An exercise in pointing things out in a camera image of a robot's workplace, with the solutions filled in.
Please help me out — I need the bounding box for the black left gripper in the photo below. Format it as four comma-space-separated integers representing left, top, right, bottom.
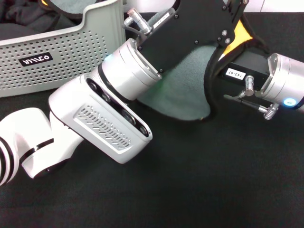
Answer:
137, 0, 249, 74

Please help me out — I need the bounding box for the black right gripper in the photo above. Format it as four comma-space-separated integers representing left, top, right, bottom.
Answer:
218, 50, 272, 91

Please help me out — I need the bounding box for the grey yellow black-trimmed towel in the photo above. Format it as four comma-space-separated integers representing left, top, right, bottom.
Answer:
136, 9, 271, 124
40, 0, 114, 19

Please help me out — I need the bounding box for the black tablecloth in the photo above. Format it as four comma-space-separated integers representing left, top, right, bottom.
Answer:
0, 11, 304, 228

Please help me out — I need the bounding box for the grey perforated storage box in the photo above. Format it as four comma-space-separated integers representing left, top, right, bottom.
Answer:
0, 0, 128, 98

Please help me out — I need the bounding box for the black cloth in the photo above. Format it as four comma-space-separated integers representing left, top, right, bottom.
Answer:
0, 0, 83, 41

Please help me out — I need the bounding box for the left arm connector cable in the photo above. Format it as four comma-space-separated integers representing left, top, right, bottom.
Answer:
122, 9, 154, 43

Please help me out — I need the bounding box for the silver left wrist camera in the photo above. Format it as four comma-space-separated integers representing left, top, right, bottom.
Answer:
48, 74, 152, 165

